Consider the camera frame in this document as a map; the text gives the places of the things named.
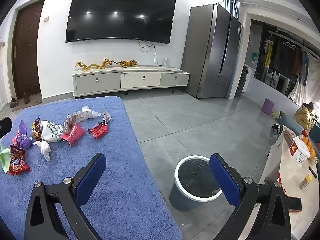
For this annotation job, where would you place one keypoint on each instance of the white hanging sheet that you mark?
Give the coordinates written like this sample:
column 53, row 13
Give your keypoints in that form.
column 310, row 85

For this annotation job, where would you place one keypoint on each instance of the brown shoe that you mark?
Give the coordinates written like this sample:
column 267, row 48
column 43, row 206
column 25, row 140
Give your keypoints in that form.
column 14, row 103
column 26, row 98

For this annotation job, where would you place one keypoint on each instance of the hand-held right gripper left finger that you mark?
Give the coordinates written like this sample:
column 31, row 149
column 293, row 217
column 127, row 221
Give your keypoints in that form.
column 90, row 180

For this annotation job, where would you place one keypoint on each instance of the golden dragon figurine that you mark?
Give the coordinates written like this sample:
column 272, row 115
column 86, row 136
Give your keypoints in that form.
column 95, row 66

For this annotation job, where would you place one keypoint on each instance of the black remote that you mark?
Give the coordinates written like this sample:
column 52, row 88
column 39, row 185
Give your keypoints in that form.
column 313, row 172

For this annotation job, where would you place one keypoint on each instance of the white light switch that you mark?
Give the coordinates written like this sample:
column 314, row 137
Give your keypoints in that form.
column 46, row 18

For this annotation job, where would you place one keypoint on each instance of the golden tiger figurine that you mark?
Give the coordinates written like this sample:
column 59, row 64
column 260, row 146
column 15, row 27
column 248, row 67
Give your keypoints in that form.
column 128, row 63

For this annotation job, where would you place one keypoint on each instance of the white table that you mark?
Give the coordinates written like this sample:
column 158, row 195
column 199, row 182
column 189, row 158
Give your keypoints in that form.
column 287, row 170

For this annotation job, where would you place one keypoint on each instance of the dark bin with white rim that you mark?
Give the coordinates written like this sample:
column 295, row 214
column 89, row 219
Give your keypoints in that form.
column 182, row 195

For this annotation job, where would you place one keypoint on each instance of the red tool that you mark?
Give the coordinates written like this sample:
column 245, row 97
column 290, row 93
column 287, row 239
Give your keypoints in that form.
column 280, row 180

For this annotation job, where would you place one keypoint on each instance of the long dark red box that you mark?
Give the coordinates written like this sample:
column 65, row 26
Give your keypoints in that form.
column 289, row 138

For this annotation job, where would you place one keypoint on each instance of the purple bin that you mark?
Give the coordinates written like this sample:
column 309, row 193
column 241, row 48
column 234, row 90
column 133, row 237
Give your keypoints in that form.
column 268, row 107

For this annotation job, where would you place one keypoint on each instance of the yellow hanging garment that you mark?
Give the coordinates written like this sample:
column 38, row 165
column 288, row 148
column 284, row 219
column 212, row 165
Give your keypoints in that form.
column 268, row 55

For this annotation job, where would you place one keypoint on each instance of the small jar with yellow lid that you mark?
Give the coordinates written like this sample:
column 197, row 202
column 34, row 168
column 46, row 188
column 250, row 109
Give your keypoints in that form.
column 305, row 182

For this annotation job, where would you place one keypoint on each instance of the brown entrance door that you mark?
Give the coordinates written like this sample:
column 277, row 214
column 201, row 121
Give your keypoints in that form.
column 26, row 50

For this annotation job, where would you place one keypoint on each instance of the red paper cup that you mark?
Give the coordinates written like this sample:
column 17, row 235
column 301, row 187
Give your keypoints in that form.
column 73, row 133

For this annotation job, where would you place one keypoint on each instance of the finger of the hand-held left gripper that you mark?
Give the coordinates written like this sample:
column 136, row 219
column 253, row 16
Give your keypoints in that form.
column 5, row 128

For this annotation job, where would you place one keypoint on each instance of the white power strip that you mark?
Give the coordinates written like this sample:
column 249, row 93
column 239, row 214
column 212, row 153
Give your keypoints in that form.
column 166, row 62

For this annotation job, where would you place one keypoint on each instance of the brown clear snack wrapper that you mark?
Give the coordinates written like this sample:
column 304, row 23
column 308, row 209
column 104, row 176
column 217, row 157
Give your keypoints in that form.
column 77, row 117

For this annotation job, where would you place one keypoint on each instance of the blue hanging garment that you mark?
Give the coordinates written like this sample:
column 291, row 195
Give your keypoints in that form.
column 303, row 67

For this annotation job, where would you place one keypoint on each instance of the white plastic bag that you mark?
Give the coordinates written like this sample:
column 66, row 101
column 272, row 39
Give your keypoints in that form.
column 51, row 131

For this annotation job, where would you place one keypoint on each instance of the blue fluffy blanket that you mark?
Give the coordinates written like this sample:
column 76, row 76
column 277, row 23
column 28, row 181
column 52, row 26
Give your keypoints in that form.
column 112, row 142

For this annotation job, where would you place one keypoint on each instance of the purple snack wrapper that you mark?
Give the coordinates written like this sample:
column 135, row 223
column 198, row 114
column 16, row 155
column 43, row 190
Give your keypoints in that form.
column 23, row 140

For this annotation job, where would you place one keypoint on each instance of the black wall television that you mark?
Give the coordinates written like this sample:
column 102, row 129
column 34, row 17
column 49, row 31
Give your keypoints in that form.
column 120, row 12

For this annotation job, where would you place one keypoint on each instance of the white television cabinet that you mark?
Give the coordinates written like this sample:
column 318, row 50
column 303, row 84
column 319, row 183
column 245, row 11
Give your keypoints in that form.
column 140, row 80

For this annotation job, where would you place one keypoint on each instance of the small red snack wrapper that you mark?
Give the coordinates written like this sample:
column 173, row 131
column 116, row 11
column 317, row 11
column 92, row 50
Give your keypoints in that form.
column 98, row 131

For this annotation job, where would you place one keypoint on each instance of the teal chair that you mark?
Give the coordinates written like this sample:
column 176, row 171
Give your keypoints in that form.
column 290, row 122

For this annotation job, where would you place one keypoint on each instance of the white basket with red label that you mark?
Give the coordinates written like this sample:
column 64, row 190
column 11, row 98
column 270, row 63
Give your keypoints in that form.
column 300, row 152

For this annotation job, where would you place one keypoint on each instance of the red-cased phone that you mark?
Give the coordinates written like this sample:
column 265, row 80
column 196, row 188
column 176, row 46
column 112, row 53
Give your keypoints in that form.
column 293, row 203

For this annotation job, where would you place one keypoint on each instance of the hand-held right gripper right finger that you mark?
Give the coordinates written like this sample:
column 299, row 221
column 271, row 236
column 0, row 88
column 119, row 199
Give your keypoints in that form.
column 225, row 180

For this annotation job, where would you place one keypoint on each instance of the clear printed wrapper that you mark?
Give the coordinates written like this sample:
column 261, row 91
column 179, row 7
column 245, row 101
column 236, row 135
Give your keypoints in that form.
column 107, row 116

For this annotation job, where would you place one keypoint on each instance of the pile of oranges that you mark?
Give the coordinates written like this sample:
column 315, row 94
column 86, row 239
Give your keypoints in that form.
column 311, row 147

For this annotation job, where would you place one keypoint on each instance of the brown hanging jacket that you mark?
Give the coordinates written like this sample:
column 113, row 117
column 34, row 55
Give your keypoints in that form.
column 298, row 62

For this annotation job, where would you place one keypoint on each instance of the blue curtain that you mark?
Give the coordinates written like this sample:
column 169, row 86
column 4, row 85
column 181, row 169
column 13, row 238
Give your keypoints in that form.
column 232, row 7

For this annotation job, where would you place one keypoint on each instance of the small black object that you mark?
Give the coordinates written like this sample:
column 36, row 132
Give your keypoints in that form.
column 276, row 128

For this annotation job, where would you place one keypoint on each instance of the grey double-door fridge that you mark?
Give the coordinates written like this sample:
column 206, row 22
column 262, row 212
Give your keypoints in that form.
column 210, row 55

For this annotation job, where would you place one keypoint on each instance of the grey washing machine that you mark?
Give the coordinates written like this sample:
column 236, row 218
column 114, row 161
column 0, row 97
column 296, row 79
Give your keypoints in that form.
column 246, row 80

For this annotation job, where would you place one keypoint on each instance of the green wall sticker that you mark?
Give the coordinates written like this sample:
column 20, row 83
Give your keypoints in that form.
column 254, row 56

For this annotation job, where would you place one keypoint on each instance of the dark red yellow snack packet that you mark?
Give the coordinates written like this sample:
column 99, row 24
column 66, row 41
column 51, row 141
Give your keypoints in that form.
column 37, row 130

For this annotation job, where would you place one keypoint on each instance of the green paper scrap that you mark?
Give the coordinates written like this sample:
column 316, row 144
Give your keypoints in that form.
column 5, row 158

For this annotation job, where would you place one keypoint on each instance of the yellow bag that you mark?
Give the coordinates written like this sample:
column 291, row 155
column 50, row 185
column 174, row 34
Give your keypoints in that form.
column 276, row 115

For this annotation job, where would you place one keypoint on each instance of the large red snack bag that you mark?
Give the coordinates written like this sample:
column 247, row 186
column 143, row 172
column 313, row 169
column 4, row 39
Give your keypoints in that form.
column 17, row 162

